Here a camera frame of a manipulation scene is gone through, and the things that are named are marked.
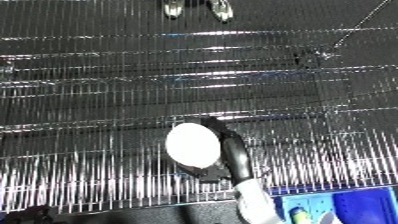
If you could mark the white paper cup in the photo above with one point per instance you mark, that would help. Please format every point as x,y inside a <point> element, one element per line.
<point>192,145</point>

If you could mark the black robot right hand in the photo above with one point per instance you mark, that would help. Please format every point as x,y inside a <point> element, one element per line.
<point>235,156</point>

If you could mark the pale robot right arm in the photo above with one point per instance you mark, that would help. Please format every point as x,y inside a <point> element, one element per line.
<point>254,203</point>

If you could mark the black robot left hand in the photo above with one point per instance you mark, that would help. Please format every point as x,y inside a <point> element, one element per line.
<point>32,216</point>

